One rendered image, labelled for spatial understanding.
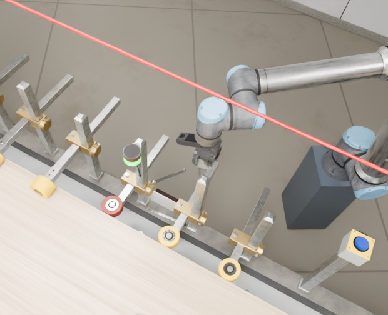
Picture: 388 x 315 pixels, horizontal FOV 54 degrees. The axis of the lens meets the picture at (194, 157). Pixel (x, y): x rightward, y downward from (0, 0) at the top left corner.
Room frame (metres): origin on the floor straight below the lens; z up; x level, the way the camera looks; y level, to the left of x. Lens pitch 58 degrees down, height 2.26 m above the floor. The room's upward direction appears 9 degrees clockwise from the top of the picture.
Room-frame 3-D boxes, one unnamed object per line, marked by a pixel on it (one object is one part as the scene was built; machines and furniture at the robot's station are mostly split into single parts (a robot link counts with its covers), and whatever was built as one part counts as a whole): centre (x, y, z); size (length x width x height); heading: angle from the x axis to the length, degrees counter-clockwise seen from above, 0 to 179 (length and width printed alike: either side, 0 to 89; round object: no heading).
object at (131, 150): (0.67, 0.21, 1.07); 0.06 x 0.06 x 0.22; 69
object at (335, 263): (0.44, -0.52, 0.92); 0.05 x 0.04 x 0.45; 69
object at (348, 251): (0.44, -0.52, 1.18); 0.07 x 0.07 x 0.08; 69
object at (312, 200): (1.13, -0.76, 0.30); 0.25 x 0.25 x 0.60; 9
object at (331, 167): (1.13, -0.76, 0.65); 0.19 x 0.19 x 0.10
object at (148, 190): (0.72, 0.21, 0.84); 0.13 x 0.06 x 0.05; 69
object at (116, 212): (0.58, 0.28, 0.85); 0.08 x 0.08 x 0.11
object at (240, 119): (0.81, -0.14, 1.29); 0.12 x 0.12 x 0.09; 14
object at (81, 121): (0.80, 0.42, 0.91); 0.03 x 0.03 x 0.48; 69
